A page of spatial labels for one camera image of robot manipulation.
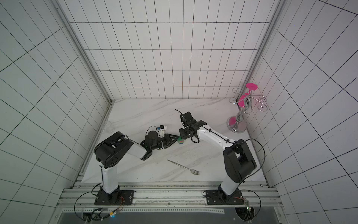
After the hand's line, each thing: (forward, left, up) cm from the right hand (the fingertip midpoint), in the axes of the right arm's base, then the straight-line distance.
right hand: (185, 129), depth 91 cm
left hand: (-6, +4, -3) cm, 8 cm away
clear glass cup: (+3, +59, -6) cm, 59 cm away
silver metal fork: (-24, -6, -8) cm, 26 cm away
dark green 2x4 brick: (-8, +3, +1) cm, 8 cm away
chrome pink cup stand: (+12, -39, -8) cm, 42 cm away
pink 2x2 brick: (-6, +2, -6) cm, 8 cm away
